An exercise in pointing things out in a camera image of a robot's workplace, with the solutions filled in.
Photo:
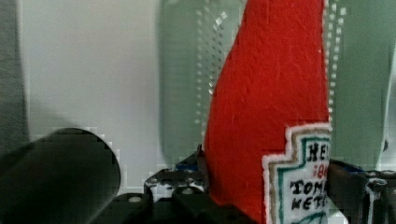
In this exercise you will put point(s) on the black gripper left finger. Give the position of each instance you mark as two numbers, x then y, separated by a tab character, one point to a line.
191	172

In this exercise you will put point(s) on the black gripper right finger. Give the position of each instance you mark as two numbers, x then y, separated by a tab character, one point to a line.
363	197

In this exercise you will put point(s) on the red felt ketchup bottle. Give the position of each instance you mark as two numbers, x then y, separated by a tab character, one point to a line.
267	141

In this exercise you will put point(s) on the green oval strainer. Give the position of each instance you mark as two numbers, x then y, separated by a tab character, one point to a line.
196	37

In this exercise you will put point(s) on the black cylinder post lower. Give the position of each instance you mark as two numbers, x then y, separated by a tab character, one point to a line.
66	177

